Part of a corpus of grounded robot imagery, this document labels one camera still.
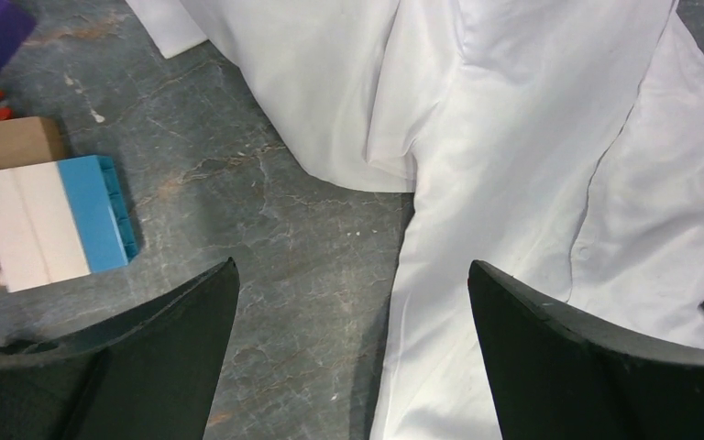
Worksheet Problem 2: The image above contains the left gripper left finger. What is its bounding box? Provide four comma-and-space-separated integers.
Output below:
0, 260, 240, 439

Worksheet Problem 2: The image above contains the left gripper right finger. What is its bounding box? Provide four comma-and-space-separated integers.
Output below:
467, 261, 704, 439

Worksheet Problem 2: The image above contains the white button shirt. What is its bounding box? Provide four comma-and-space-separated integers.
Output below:
131, 1, 704, 439

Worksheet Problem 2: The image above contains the white and blue block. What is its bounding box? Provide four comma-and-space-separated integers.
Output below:
0, 155, 139, 292

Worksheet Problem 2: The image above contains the brown wooden cube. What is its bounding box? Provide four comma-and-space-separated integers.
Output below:
0, 116, 68, 169

